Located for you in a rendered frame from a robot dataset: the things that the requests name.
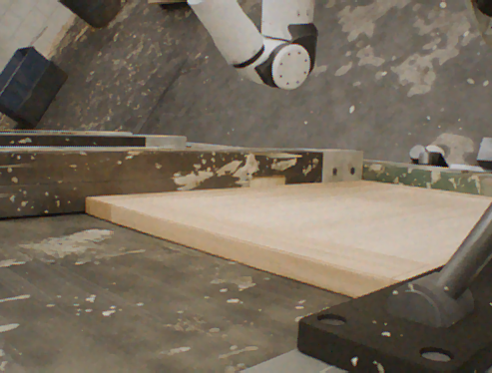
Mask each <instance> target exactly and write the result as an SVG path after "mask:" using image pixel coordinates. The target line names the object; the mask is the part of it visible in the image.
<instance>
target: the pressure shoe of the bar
mask: <svg viewBox="0 0 492 373"><path fill-rule="evenodd" d="M284 182H285V175H273V176H250V181H249V186H250V187H260V186H277V185H284Z"/></svg>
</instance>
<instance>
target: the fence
mask: <svg viewBox="0 0 492 373"><path fill-rule="evenodd" d="M238 373H354V372H351V371H348V370H346V369H344V368H342V367H339V366H337V365H333V364H331V363H329V362H327V361H324V360H322V359H320V358H317V357H313V356H311V355H309V354H307V353H305V352H302V351H300V350H299V349H298V348H296V349H293V350H291V351H289V352H286V353H284V354H281V355H279V356H277V357H274V358H272V359H269V360H267V361H266V362H263V363H261V364H258V365H256V366H254V367H250V368H247V369H245V370H243V371H240V372H238ZM485 373H492V366H491V367H489V368H488V369H487V370H486V371H485Z"/></svg>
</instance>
